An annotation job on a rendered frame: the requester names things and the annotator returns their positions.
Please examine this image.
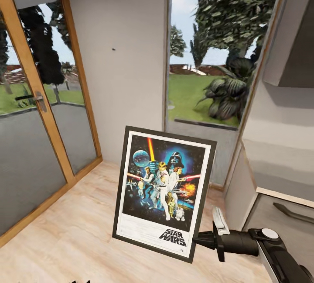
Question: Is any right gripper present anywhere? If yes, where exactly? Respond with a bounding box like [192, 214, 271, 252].
[192, 221, 244, 262]

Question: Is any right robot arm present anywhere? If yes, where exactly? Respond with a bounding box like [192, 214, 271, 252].
[192, 207, 314, 283]

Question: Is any poster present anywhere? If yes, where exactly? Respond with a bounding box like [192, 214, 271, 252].
[112, 125, 217, 264]

